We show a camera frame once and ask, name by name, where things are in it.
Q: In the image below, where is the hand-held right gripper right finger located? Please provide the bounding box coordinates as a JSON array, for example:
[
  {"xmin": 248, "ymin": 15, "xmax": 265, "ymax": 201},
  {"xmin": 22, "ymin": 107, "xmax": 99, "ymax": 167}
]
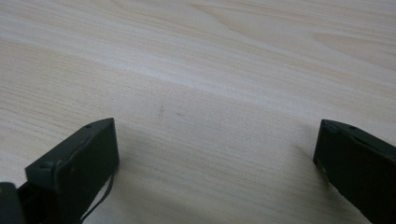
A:
[{"xmin": 312, "ymin": 119, "xmax": 396, "ymax": 224}]

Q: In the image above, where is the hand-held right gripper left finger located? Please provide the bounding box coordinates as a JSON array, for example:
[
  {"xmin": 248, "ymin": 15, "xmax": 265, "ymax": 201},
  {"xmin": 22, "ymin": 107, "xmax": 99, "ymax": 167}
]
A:
[{"xmin": 17, "ymin": 117, "xmax": 120, "ymax": 224}]

